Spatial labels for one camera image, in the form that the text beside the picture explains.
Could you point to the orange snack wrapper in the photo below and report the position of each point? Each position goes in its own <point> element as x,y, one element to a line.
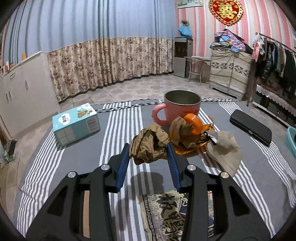
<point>201,141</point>

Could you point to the blue and floral curtain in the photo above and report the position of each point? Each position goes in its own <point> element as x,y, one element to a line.
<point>91,44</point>

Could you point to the black glasses case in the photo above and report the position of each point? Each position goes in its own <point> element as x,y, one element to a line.
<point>251,126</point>

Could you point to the grey striped tablecloth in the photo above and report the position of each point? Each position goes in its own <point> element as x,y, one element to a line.
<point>266,173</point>

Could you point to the white cabinet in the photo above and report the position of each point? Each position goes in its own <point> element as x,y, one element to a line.
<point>27,95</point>

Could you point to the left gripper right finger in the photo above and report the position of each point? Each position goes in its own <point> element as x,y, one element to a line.
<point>217,208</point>

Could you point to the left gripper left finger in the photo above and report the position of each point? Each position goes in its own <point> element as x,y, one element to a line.
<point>61,216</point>

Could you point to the light blue laundry basket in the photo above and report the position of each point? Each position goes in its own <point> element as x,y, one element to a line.
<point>290,140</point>

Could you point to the patterned snack bag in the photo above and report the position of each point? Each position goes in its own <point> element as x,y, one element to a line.
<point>164,215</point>

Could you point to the orange plastic lid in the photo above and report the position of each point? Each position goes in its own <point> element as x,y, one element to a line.
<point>191,118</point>

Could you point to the small potted plant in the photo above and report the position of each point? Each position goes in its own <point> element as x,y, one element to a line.
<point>185,23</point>

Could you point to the beige tissue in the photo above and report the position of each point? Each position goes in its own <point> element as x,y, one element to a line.
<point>223,148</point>

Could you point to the low shelf with lace cover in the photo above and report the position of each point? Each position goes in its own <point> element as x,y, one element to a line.
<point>275,105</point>

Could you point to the blue bag on dispenser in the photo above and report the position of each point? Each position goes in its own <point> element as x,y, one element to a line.
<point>185,31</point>

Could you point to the pile of folded clothes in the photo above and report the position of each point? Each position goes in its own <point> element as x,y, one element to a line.
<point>229,40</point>

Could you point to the brown crumpled paper on wrapper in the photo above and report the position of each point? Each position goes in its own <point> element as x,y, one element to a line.
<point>180,134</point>

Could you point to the cloth covered cabinet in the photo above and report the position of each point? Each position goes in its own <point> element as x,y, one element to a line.
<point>229,72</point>

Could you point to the red heart wall decoration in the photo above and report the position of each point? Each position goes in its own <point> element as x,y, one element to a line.
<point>228,12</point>

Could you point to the small metal side table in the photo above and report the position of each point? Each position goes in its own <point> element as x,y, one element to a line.
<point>196,66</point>

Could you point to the pink metal mug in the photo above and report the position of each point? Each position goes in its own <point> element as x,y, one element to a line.
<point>176,103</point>

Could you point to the light blue tissue box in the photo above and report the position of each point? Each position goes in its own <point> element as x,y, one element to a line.
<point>75,124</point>

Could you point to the brown paper ball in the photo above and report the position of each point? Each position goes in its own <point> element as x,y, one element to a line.
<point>149,145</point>

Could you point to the clothes rack with garments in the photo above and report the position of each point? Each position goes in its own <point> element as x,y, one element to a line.
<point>272,71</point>

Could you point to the grey water dispenser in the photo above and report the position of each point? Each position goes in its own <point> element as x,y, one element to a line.
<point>183,48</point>

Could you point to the wall picture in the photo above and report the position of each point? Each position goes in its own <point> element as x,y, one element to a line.
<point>189,3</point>

